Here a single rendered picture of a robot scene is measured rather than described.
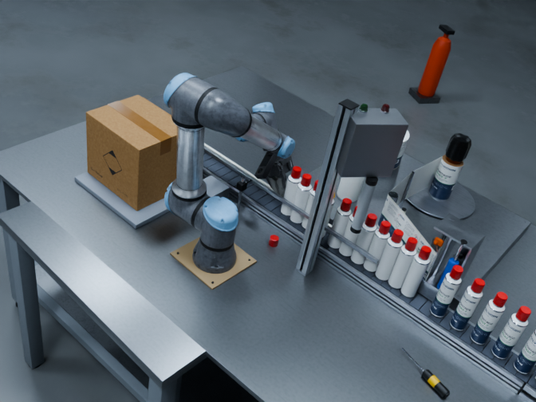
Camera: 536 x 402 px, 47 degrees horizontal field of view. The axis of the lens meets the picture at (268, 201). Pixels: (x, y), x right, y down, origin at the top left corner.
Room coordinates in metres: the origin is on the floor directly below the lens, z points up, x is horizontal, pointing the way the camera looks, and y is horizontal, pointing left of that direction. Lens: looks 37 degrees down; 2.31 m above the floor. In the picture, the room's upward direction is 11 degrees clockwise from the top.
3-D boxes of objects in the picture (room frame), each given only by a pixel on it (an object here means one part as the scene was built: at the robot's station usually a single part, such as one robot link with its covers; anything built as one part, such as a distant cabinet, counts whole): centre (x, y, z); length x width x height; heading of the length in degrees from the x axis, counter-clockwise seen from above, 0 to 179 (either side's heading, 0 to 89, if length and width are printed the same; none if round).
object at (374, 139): (1.60, -0.26, 1.38); 0.17 x 0.10 x 0.19; 111
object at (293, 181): (1.83, -0.08, 0.98); 0.05 x 0.05 x 0.20
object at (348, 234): (1.67, -0.31, 0.98); 0.05 x 0.05 x 0.20
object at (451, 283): (1.46, -0.62, 0.98); 0.05 x 0.05 x 0.20
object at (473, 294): (1.42, -0.69, 0.98); 0.05 x 0.05 x 0.20
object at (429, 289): (1.57, -0.62, 1.01); 0.14 x 0.13 x 0.26; 56
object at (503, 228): (2.03, -0.57, 0.86); 0.80 x 0.67 x 0.05; 56
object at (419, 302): (1.73, -0.22, 0.86); 1.65 x 0.08 x 0.04; 56
